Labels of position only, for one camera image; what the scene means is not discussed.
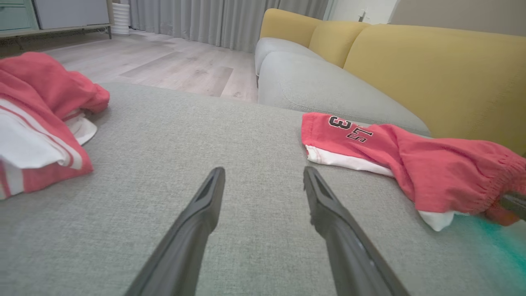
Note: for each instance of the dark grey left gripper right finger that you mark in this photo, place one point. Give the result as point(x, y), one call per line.
point(349, 255)

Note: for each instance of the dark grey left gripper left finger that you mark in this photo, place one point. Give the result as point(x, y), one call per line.
point(185, 246)

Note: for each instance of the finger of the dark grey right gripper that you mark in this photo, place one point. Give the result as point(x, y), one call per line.
point(517, 205)

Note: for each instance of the red garment with number print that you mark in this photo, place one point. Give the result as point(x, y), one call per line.
point(431, 164)

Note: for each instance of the red garment with white stripes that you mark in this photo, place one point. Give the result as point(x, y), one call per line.
point(49, 82)

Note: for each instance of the grey and yellow sofa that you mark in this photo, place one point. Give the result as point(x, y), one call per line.
point(246, 135)

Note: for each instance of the wide yellow sofa back cushion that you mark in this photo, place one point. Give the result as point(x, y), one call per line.
point(444, 78)

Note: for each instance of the long grey sofa seat cushion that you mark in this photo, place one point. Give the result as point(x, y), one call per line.
point(320, 86)

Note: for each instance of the narrow yellow sofa back cushion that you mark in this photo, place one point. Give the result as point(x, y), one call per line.
point(335, 41)

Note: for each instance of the short grey sofa seat cushion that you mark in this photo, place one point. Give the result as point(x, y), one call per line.
point(275, 47)

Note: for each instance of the grey pleated curtain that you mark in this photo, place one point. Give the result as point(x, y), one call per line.
point(205, 20)

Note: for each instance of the yellow sofa end back cushion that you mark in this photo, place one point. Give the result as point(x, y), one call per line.
point(287, 26)

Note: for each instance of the white ribbed cylinder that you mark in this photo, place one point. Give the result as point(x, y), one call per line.
point(121, 18)

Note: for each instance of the low cabinet with green drawers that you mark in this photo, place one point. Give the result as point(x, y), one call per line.
point(70, 12)

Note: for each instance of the wall socket with plug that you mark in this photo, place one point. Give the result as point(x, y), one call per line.
point(362, 16)

